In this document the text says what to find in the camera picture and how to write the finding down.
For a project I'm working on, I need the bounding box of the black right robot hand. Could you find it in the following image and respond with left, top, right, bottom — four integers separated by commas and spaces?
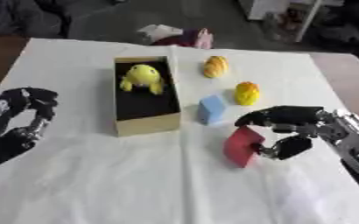
233, 105, 328, 161

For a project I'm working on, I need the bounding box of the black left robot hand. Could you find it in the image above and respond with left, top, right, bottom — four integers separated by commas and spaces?
0, 87, 60, 170

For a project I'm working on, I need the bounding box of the red block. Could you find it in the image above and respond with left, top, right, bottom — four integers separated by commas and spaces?
222, 125, 267, 169

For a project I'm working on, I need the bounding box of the tan cardboard box black inside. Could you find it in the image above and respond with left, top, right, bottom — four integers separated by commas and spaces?
112, 55, 183, 137

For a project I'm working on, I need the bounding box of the yellow toy corn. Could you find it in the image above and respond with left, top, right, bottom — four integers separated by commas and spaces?
233, 81, 263, 107

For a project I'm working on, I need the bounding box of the light blue block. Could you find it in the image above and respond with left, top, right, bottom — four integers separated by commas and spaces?
194, 94, 229, 126

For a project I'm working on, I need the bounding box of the orange striped toy bread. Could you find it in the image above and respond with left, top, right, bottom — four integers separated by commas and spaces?
202, 55, 230, 79

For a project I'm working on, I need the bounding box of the white shelf unit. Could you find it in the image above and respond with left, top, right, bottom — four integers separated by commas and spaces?
237, 0, 326, 43

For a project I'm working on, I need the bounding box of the person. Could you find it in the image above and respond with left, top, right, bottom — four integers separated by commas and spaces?
0, 0, 67, 39

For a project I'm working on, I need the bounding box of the white and pink bag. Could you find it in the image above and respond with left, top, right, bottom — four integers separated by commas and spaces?
135, 24, 215, 50

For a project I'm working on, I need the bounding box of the yellow soft toy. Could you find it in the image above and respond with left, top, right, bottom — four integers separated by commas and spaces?
118, 64, 166, 95

